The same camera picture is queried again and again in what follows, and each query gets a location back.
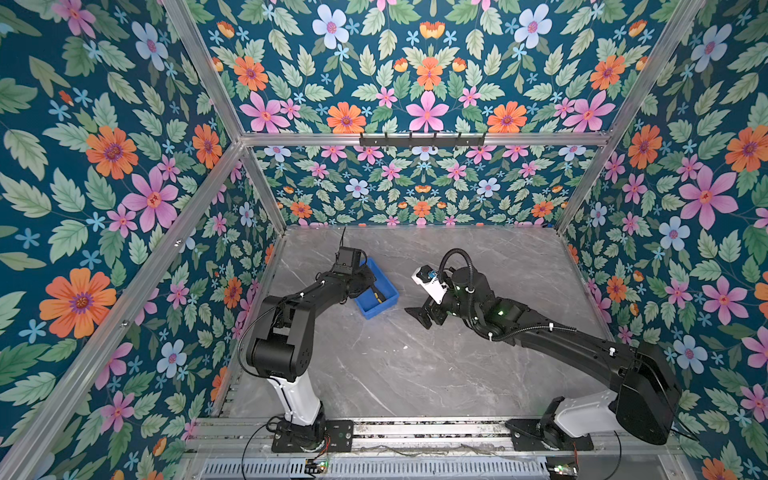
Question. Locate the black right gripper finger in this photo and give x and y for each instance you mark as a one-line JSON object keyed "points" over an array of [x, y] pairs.
{"points": [[438, 318], [420, 314]]}

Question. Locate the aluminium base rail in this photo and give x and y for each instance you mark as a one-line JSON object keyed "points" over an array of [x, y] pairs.
{"points": [[410, 435]]}

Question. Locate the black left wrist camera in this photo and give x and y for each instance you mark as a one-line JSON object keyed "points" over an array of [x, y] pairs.
{"points": [[347, 261]]}

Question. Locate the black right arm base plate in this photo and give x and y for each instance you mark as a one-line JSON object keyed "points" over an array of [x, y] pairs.
{"points": [[538, 435]]}

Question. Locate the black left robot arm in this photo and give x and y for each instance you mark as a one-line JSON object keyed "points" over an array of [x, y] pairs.
{"points": [[281, 345]]}

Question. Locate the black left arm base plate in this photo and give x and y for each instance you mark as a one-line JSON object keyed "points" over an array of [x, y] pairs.
{"points": [[324, 435]]}

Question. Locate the aluminium corner frame post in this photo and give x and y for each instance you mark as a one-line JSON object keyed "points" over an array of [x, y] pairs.
{"points": [[682, 19]]}

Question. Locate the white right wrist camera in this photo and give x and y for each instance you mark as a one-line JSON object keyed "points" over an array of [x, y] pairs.
{"points": [[428, 278]]}

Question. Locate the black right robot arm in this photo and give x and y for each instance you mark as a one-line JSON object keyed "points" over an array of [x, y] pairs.
{"points": [[641, 392]]}

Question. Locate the aluminium left corner post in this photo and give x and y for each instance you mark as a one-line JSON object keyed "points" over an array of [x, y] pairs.
{"points": [[192, 40]]}

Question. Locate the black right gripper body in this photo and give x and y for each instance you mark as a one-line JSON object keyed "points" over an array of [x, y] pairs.
{"points": [[451, 304]]}

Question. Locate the blue plastic bin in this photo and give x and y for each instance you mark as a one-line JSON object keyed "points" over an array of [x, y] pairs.
{"points": [[367, 304]]}

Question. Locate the black wall hook rack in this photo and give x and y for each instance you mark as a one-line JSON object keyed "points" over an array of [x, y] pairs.
{"points": [[409, 140]]}

